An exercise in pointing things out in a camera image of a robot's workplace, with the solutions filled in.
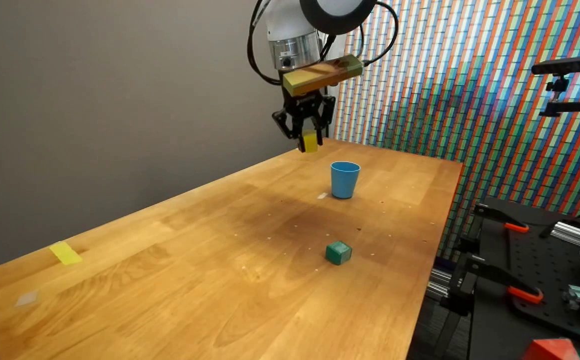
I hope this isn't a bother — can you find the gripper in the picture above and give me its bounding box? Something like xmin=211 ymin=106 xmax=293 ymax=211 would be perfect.
xmin=272 ymin=91 xmax=337 ymax=153

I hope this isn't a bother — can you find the blue cup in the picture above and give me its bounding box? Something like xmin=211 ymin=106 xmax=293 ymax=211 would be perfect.
xmin=330 ymin=161 xmax=362 ymax=200

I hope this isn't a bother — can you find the green block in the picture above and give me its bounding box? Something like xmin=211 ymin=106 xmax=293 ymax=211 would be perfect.
xmin=325 ymin=240 xmax=353 ymax=266

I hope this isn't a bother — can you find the red block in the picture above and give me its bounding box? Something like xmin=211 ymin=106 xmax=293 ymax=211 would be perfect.
xmin=521 ymin=338 xmax=580 ymax=360

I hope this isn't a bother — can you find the yellow tape strip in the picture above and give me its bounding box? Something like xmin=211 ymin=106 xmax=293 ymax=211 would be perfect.
xmin=48 ymin=241 xmax=84 ymax=266

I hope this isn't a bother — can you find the silver aluminium bar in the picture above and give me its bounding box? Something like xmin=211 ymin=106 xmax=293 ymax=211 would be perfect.
xmin=549 ymin=220 xmax=580 ymax=249

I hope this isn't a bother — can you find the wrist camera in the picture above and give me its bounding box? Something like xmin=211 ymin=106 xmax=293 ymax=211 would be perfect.
xmin=282 ymin=54 xmax=364 ymax=98

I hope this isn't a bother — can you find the black clamp with orange handle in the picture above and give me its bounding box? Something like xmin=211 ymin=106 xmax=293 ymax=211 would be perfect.
xmin=471 ymin=202 xmax=531 ymax=235
xmin=462 ymin=251 xmax=546 ymax=306

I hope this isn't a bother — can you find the camera on mount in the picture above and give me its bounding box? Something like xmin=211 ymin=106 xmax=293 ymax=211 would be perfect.
xmin=531 ymin=54 xmax=580 ymax=121

